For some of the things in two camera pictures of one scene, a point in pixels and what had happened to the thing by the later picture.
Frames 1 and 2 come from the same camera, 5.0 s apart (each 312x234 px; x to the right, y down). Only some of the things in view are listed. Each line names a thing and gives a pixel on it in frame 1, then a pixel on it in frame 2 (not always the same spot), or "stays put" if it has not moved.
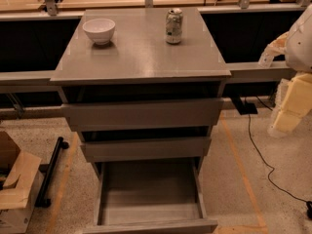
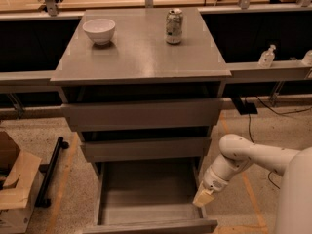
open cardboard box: x=20 y=181 stays put
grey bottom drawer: x=162 y=196 stays put
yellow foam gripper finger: x=293 y=101 to x=212 y=181
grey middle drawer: x=159 y=149 stays put
